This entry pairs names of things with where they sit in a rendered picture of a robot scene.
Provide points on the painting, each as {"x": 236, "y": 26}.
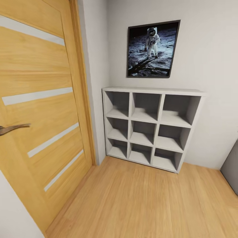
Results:
{"x": 151, "y": 49}

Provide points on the door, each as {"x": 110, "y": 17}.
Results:
{"x": 46, "y": 133}

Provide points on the bookcase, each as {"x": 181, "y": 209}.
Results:
{"x": 180, "y": 146}

